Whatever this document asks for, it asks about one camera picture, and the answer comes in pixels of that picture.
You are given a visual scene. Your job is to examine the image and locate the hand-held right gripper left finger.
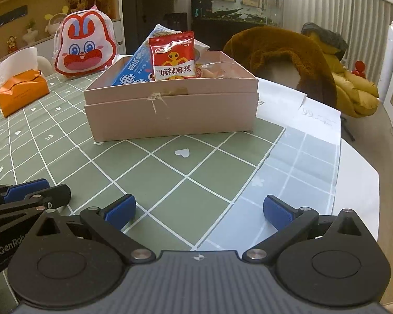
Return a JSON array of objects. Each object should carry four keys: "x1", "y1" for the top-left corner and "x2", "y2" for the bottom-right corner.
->
[{"x1": 36, "y1": 194, "x2": 157, "y2": 264}]

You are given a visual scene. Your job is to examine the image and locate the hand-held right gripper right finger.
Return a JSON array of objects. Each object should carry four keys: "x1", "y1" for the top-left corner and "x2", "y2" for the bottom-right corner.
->
[{"x1": 242, "y1": 194, "x2": 365, "y2": 263}]

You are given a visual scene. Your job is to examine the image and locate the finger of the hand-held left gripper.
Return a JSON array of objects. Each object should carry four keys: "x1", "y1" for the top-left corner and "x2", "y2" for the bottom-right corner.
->
[
  {"x1": 0, "y1": 185, "x2": 72, "y2": 219},
  {"x1": 0, "y1": 179, "x2": 50, "y2": 205}
]

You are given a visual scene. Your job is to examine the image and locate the pink cardboard box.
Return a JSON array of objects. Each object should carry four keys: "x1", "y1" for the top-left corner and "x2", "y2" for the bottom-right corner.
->
[{"x1": 83, "y1": 51, "x2": 260, "y2": 143}]

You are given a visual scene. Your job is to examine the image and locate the blue snack packet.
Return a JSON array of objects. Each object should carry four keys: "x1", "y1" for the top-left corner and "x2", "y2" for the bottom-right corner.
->
[{"x1": 111, "y1": 44, "x2": 156, "y2": 87}]

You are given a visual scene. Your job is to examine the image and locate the bread bun packet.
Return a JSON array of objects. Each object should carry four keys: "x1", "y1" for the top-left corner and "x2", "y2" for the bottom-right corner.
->
[{"x1": 198, "y1": 61, "x2": 248, "y2": 79}]

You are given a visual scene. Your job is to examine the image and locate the red snack packet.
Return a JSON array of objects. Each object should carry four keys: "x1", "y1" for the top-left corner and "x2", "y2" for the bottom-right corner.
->
[{"x1": 149, "y1": 31, "x2": 197, "y2": 82}]

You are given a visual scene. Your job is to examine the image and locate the small clear wrapper packet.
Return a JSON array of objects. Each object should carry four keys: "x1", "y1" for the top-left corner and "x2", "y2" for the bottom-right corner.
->
[{"x1": 193, "y1": 39, "x2": 211, "y2": 63}]

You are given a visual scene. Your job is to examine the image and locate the long clear biscuit packet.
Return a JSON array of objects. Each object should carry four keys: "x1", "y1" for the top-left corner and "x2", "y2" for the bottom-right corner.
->
[{"x1": 149, "y1": 24, "x2": 184, "y2": 40}]

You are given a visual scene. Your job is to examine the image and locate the green checked tablecloth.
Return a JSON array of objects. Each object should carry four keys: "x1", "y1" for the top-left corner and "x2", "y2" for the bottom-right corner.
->
[{"x1": 0, "y1": 72, "x2": 342, "y2": 251}]

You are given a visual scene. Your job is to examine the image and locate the orange tissue box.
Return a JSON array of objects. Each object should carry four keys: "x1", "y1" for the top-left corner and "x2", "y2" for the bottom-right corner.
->
[{"x1": 0, "y1": 69, "x2": 50, "y2": 119}]

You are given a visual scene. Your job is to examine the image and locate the white paper sheet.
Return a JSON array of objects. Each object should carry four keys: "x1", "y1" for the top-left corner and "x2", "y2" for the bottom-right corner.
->
[{"x1": 256, "y1": 78, "x2": 343, "y2": 145}]

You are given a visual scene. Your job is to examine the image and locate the cream chair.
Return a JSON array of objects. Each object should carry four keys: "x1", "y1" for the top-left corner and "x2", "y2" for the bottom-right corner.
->
[{"x1": 36, "y1": 55, "x2": 55, "y2": 76}]

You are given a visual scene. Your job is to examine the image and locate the white tissue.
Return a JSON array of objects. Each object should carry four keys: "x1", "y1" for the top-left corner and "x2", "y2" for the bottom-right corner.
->
[{"x1": 0, "y1": 47, "x2": 39, "y2": 84}]

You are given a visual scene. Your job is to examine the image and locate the red figurine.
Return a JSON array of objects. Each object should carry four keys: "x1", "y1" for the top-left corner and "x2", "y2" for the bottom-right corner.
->
[{"x1": 7, "y1": 36, "x2": 21, "y2": 55}]

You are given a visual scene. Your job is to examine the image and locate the white red rabbit bag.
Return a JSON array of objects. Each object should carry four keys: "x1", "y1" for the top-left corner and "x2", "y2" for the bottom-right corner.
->
[{"x1": 54, "y1": 10, "x2": 119, "y2": 79}]

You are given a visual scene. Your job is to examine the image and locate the white vase with plant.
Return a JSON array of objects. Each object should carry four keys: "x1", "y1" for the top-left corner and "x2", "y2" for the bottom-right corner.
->
[{"x1": 23, "y1": 20, "x2": 39, "y2": 45}]

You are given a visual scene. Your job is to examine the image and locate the red toy figure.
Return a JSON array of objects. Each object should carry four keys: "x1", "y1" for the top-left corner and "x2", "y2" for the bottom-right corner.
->
[{"x1": 352, "y1": 60, "x2": 369, "y2": 80}]

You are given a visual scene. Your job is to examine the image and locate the white tall cylinder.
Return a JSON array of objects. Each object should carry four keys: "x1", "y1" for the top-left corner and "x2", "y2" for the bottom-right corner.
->
[{"x1": 378, "y1": 21, "x2": 393, "y2": 104}]

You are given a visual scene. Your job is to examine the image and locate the brown lion plush toy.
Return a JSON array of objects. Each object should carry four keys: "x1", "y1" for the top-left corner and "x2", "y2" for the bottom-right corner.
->
[{"x1": 67, "y1": 0, "x2": 111, "y2": 19}]

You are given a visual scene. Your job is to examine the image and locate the black appliance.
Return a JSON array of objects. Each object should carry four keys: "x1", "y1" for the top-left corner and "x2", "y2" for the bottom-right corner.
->
[{"x1": 165, "y1": 12, "x2": 188, "y2": 35}]

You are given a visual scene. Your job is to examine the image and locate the black fish tank cabinet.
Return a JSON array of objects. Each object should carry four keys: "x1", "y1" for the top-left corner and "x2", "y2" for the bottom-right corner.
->
[{"x1": 192, "y1": 0, "x2": 284, "y2": 40}]

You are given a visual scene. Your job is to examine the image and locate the white pleated curtain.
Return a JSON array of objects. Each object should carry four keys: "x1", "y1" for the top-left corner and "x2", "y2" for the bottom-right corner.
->
[{"x1": 282, "y1": 0, "x2": 393, "y2": 84}]

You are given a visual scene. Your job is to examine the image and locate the black wall panel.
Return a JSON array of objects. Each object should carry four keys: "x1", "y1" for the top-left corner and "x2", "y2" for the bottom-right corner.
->
[{"x1": 0, "y1": 5, "x2": 29, "y2": 34}]

